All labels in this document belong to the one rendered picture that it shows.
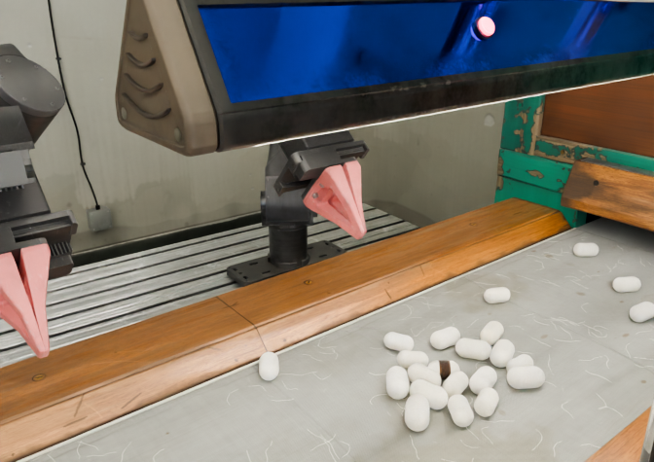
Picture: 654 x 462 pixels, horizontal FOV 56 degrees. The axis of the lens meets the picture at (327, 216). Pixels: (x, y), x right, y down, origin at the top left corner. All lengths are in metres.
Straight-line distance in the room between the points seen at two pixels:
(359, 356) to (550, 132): 0.56
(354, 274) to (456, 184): 1.64
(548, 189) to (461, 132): 1.29
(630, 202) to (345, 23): 0.69
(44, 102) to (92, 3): 1.95
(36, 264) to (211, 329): 0.23
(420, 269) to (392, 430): 0.29
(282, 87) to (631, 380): 0.51
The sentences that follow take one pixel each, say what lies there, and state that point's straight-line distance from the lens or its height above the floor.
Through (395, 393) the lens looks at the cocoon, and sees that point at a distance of 0.60.
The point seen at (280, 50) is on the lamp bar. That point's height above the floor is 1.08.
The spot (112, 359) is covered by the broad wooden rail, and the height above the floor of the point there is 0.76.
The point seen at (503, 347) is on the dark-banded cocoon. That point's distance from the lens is 0.67.
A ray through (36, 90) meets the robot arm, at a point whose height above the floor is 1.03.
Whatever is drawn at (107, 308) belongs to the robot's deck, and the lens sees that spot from 0.95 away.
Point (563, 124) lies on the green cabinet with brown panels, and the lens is 1.06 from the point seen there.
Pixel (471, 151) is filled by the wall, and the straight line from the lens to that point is 2.33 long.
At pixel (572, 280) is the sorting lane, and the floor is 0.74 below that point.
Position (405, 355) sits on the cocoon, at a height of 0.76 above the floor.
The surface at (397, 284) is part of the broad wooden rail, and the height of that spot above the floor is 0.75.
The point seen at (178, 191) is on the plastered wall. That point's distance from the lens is 2.68.
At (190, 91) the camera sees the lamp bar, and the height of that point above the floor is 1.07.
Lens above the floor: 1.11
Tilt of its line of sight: 21 degrees down
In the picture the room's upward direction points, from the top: straight up
